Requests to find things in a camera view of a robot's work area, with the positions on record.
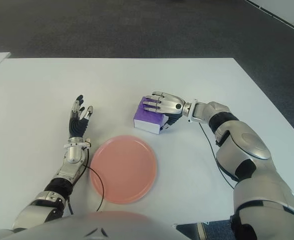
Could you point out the dark stand base white stripe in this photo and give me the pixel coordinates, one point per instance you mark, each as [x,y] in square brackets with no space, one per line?
[201,231]

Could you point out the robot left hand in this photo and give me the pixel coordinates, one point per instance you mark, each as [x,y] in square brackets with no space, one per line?
[77,126]

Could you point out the round pink plate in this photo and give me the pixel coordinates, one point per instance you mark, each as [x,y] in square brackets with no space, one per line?
[124,170]

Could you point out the purple tissue paper pack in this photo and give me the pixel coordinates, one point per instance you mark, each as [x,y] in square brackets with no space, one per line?
[146,118]

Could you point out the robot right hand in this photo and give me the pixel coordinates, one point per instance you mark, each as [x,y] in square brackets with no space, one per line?
[170,105]

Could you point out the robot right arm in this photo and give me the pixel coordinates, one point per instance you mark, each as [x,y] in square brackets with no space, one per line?
[249,150]

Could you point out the silver robot torso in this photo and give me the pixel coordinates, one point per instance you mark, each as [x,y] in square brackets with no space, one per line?
[126,225]

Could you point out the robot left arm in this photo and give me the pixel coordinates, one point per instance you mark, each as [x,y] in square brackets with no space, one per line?
[72,152]

